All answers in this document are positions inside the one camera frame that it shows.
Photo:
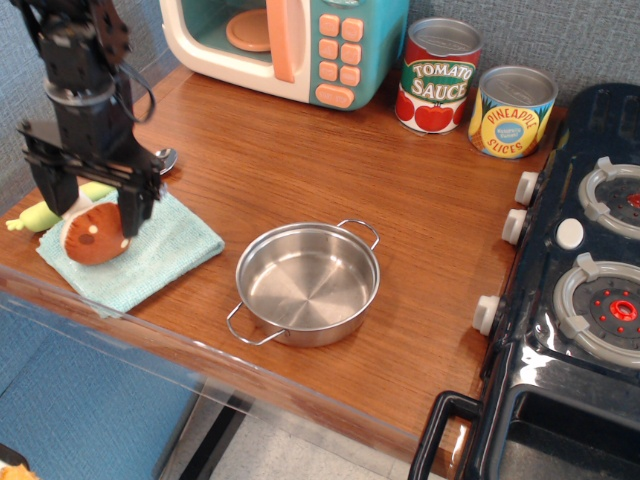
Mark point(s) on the clear acrylic barrier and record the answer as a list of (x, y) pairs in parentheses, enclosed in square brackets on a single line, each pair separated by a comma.
[(92, 394)]

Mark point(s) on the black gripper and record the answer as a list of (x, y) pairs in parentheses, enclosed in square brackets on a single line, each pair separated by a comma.
[(93, 137)]

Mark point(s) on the tomato sauce can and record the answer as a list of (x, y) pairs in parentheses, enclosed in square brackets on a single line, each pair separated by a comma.
[(440, 61)]

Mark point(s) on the teal toy microwave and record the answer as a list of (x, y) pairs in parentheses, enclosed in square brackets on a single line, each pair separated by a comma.
[(333, 54)]

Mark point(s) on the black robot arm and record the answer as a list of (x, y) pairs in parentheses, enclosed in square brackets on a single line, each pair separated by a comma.
[(83, 45)]

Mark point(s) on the steel pot with handles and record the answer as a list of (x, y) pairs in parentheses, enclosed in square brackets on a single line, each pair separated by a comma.
[(306, 284)]

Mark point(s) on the light blue folded cloth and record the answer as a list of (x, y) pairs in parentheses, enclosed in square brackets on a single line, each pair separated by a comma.
[(170, 244)]

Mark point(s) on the spoon with green handle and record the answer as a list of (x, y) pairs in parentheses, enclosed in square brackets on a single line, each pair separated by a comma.
[(39, 217)]

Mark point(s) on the black toy stove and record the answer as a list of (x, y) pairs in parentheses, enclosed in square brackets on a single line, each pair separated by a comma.
[(560, 397)]

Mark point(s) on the brown plush mushroom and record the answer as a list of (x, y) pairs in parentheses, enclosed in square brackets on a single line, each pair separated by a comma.
[(92, 233)]

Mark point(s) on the pineapple slices can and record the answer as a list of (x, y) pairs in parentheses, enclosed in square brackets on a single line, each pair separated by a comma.
[(511, 111)]

